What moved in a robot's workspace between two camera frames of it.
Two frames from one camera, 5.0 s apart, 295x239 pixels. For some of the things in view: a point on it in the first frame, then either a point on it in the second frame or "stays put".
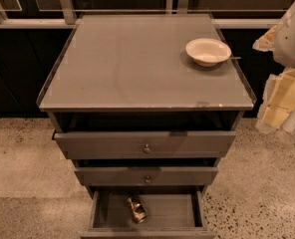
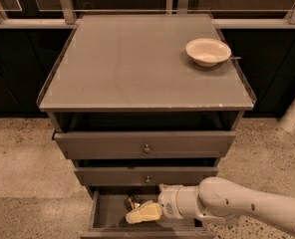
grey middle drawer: (147, 176) stays put
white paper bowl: (208, 52) stays put
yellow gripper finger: (266, 42) -> (163, 186)
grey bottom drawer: (170, 214) stays put
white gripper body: (292, 39) -> (168, 201)
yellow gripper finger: (271, 118) -> (147, 211)
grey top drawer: (146, 144) stays put
